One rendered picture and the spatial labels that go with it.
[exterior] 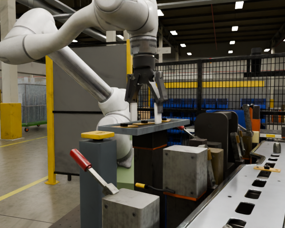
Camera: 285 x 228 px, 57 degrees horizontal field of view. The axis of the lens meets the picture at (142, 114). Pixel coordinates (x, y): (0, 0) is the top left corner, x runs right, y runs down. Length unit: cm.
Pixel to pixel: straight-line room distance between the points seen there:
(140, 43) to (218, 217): 55
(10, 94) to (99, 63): 528
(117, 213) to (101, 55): 324
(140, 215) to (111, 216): 6
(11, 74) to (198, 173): 817
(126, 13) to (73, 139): 324
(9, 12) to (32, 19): 771
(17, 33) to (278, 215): 107
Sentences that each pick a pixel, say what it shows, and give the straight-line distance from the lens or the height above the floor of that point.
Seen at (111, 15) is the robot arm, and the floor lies 146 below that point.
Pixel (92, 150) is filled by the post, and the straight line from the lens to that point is 65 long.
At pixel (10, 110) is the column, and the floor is 88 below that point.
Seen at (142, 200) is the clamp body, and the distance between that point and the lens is 51.
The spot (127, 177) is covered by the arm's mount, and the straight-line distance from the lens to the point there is 146.
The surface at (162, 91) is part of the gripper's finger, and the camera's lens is 84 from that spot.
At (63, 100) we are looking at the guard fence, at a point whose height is 122.
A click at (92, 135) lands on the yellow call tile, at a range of 65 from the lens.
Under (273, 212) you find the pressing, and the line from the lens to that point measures 67.
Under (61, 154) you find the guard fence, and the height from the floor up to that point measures 43.
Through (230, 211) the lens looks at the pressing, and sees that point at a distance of 64.
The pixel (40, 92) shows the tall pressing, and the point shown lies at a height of 147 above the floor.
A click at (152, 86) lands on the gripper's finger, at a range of 86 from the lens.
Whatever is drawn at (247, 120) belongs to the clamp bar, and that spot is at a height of 113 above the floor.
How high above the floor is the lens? 125
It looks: 3 degrees down
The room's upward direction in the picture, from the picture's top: straight up
